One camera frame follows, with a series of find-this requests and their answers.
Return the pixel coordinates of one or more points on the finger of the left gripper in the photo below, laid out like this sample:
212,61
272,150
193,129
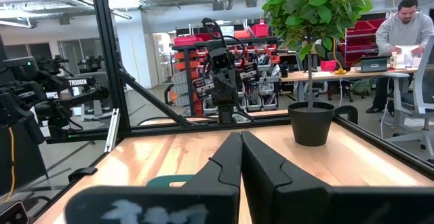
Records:
220,83
230,83

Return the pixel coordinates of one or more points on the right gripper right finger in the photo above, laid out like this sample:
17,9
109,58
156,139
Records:
305,200

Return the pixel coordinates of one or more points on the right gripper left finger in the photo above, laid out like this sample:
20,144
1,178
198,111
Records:
203,203

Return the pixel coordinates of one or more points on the black Trossen-labelled robot arm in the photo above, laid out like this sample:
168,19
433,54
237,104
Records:
78,82

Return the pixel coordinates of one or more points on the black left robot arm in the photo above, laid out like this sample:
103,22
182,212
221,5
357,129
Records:
225,112

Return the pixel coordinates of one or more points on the teal plastic container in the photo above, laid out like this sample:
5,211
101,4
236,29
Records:
166,180

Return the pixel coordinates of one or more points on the shelf rack with red bins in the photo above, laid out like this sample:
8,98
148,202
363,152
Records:
190,42

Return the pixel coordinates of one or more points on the black plant pot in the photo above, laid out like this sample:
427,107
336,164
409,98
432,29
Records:
311,127

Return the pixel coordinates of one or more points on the wooden desk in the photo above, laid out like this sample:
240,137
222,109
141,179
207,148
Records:
305,75

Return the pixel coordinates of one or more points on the pink box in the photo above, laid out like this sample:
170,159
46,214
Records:
328,65

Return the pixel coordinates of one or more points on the green leafy plant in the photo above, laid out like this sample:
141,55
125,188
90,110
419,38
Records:
315,10

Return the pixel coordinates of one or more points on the silver metal bar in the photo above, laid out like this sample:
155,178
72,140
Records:
112,132

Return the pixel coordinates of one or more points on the grey laptop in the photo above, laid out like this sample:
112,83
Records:
373,64

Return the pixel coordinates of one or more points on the rack of red bins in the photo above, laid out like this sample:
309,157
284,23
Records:
364,28

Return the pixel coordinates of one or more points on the grey office chair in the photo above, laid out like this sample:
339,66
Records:
424,91

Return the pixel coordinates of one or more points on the person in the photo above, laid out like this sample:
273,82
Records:
400,30

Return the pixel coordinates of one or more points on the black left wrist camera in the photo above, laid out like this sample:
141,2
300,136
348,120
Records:
222,60

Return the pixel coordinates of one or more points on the black metal table frame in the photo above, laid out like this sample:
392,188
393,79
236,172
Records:
108,47

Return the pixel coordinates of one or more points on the black camera module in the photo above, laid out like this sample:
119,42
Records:
13,214

